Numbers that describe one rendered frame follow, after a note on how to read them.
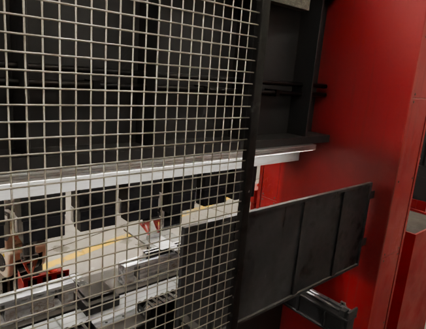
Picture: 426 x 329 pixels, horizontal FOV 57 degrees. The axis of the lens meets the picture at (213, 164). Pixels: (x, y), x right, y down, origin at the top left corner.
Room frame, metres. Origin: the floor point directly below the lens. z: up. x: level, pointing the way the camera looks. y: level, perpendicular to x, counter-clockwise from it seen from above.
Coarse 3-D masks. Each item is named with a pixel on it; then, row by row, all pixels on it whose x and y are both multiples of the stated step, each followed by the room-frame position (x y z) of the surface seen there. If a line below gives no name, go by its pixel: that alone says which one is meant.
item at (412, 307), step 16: (416, 224) 2.32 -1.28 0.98; (416, 240) 2.11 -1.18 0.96; (416, 256) 2.14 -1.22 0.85; (400, 272) 2.12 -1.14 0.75; (416, 272) 2.18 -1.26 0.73; (400, 288) 2.11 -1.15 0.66; (416, 288) 2.21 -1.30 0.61; (400, 304) 2.10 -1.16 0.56; (416, 304) 2.25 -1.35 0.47; (400, 320) 2.11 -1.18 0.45; (416, 320) 2.30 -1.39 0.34
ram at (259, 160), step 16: (224, 160) 1.85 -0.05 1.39; (240, 160) 1.92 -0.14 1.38; (256, 160) 2.00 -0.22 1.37; (272, 160) 2.09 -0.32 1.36; (288, 160) 2.18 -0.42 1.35; (80, 176) 1.38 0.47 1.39; (96, 176) 1.42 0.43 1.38; (128, 176) 1.51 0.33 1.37; (144, 176) 1.56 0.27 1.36; (160, 176) 1.61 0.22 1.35; (176, 176) 1.67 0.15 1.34; (0, 192) 1.20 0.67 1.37; (16, 192) 1.23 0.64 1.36; (32, 192) 1.27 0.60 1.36; (48, 192) 1.30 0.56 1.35
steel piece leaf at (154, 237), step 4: (148, 236) 1.75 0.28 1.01; (152, 236) 1.76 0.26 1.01; (156, 236) 1.78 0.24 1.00; (148, 240) 1.73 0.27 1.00; (152, 240) 1.73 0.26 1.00; (156, 240) 1.74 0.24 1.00; (168, 240) 1.75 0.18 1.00; (156, 244) 1.69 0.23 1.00; (160, 244) 1.70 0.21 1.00; (164, 244) 1.70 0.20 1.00; (168, 244) 1.70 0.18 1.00
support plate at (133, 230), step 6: (126, 228) 1.85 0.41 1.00; (132, 228) 1.86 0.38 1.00; (138, 228) 1.86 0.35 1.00; (132, 234) 1.79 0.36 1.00; (144, 234) 1.80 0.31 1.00; (162, 234) 1.82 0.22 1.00; (168, 234) 1.82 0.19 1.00; (174, 234) 1.83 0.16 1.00; (144, 240) 1.73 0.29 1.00; (174, 240) 1.76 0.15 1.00; (180, 240) 1.77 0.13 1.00; (150, 246) 1.67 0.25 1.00
